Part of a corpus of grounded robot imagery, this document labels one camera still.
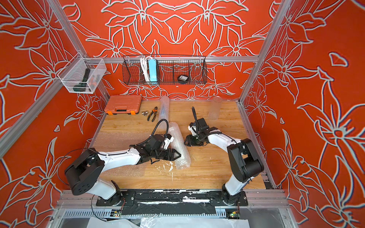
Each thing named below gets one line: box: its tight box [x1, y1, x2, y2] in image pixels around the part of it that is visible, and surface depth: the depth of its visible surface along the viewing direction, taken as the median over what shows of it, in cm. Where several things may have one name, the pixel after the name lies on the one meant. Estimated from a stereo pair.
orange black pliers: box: [147, 106, 158, 123], surface depth 112 cm
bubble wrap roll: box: [168, 122, 192, 171], surface depth 86 cm
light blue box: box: [148, 58, 158, 83], surface depth 92 cm
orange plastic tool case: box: [104, 94, 143, 116], surface depth 115 cm
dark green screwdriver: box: [72, 68, 91, 92], surface depth 83 cm
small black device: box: [177, 75, 189, 82], surface depth 97 cm
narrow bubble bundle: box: [158, 95, 170, 129], surface depth 108 cm
